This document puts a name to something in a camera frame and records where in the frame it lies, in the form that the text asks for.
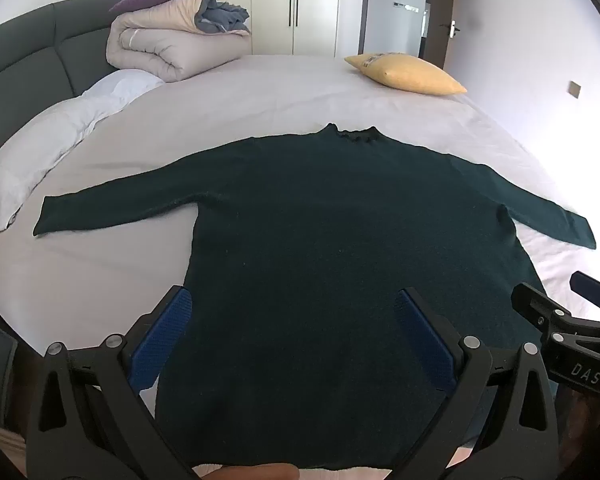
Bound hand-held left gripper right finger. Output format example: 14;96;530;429
394;287;563;480

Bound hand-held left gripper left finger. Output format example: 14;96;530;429
25;285;221;480

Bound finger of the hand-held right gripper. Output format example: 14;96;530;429
511;284;575;335
570;271;600;322

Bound dark green sweater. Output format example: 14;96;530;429
32;123;597;472

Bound person's right forearm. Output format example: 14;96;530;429
555;385;600;480

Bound person's left hand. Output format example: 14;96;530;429
214;462;302;480

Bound white pillow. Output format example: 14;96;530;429
0;69;167;237

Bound bed with grey sheet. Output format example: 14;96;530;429
0;52;600;480

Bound yellow pillow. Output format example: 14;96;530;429
344;52;468;96

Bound folded beige duvet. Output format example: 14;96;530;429
106;0;253;84

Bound brown door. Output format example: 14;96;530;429
419;0;462;68

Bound dark grey padded headboard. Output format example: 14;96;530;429
0;0;137;181

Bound grey-blue crumpled cloth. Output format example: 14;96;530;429
195;0;252;36

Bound cream wardrobe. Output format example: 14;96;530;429
174;0;367;59

